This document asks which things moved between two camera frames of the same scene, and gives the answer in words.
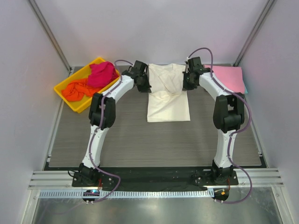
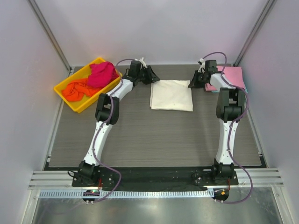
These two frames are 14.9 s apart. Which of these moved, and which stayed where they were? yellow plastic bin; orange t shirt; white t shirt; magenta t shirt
Moved: white t shirt
Stayed: yellow plastic bin; magenta t shirt; orange t shirt
